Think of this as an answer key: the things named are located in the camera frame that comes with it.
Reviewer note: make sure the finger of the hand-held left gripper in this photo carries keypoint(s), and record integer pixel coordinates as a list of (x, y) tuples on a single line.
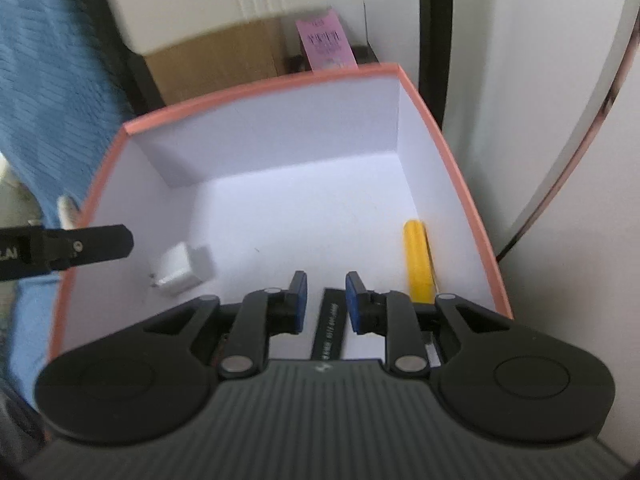
[(95, 246)]

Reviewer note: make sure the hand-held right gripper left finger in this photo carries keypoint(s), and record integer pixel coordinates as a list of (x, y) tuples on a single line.
[(300, 302)]

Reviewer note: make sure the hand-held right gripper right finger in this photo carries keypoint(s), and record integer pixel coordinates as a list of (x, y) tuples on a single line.
[(353, 305)]

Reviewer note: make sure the black rectangular device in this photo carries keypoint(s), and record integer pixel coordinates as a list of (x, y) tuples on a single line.
[(330, 325)]

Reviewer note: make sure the white charger plug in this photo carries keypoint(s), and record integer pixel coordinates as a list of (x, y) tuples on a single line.
[(182, 267)]

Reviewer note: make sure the pink cardboard box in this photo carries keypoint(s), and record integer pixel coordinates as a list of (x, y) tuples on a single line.
[(300, 210)]

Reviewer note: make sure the blue textured cover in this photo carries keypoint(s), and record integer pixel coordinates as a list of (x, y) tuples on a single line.
[(50, 75)]

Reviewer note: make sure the brown cardboard box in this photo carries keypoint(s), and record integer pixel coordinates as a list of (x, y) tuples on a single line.
[(210, 60)]

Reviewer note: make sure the pink paper tag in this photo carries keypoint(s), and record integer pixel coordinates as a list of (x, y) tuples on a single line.
[(325, 42)]

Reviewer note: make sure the white curved panel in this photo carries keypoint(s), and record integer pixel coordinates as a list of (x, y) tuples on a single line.
[(525, 85)]

